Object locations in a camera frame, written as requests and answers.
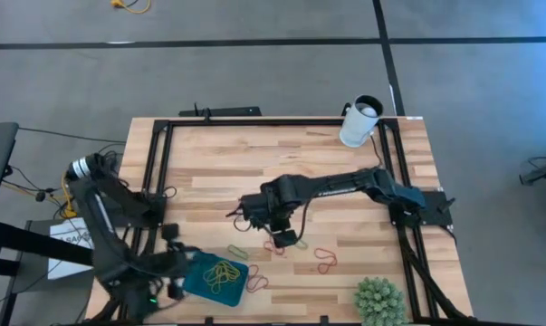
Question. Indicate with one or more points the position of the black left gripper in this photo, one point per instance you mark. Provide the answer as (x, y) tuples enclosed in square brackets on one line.
[(175, 263)]

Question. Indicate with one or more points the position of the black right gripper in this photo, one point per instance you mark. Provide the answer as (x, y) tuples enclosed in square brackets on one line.
[(281, 217)]

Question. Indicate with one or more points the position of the small red rubber band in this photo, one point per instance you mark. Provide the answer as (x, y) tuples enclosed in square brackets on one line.
[(267, 246)]

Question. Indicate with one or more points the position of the yellow rubber band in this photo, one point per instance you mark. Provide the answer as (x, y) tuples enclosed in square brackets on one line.
[(305, 246)]

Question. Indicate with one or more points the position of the yellow and green rubber bands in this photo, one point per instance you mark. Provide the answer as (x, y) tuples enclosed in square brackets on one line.
[(218, 274)]

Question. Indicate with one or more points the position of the green rubber band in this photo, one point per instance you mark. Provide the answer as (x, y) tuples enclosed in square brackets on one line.
[(229, 247)]

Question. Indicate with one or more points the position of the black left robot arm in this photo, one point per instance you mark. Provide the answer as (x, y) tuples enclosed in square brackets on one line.
[(96, 213)]

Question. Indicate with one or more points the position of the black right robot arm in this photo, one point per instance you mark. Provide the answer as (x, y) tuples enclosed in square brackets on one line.
[(345, 185)]

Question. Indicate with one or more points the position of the teal plastic bin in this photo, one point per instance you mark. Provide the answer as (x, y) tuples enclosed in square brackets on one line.
[(195, 285)]

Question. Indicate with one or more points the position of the white printed paper box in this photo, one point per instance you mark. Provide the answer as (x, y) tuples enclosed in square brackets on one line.
[(66, 231)]

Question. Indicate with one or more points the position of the green potted succulent plant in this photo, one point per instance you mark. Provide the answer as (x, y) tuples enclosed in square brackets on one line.
[(380, 301)]

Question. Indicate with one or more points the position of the white cup with ball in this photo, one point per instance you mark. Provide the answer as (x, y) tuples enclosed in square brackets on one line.
[(356, 127)]

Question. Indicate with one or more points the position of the black floor beam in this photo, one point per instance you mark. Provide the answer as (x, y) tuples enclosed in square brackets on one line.
[(28, 240)]

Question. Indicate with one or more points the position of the grey chair base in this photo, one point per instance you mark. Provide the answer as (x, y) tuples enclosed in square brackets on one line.
[(544, 172)]

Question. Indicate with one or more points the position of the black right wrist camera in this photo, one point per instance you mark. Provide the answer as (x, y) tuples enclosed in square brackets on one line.
[(252, 210)]

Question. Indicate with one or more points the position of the black aluminium table frame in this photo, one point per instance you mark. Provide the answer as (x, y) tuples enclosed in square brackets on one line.
[(277, 122)]

